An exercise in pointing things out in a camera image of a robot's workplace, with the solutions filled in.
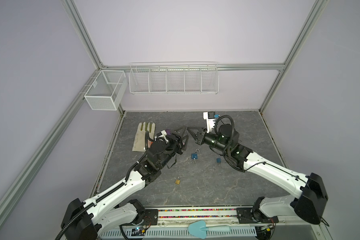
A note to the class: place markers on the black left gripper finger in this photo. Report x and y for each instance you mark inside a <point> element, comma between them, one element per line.
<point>182,131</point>
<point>184,142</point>

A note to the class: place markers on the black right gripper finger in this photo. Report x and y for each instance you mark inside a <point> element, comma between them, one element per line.
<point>195,130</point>
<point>194,135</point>

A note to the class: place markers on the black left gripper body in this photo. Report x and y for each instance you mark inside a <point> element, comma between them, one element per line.
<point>174,145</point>

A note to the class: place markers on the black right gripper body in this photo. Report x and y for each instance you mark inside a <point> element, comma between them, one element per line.
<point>205,138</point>

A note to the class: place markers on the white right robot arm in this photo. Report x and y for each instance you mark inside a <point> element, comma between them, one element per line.
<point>307,196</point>

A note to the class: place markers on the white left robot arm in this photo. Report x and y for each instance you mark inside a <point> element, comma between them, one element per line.
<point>103,212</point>

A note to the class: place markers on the cream and green work glove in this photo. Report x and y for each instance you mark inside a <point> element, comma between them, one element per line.
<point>139,142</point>

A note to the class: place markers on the brass padlock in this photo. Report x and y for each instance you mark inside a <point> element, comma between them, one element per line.
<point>177,180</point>

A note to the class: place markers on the white mesh box basket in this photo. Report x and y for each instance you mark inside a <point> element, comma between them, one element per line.
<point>107,90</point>

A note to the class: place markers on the teal garden trowel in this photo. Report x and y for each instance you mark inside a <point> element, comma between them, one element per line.
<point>199,229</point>

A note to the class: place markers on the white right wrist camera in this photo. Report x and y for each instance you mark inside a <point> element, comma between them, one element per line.
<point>210,118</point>

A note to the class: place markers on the white wire shelf basket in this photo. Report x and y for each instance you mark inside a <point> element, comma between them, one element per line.
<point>174,78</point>

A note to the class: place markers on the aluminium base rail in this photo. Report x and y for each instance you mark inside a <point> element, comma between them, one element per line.
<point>198,213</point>

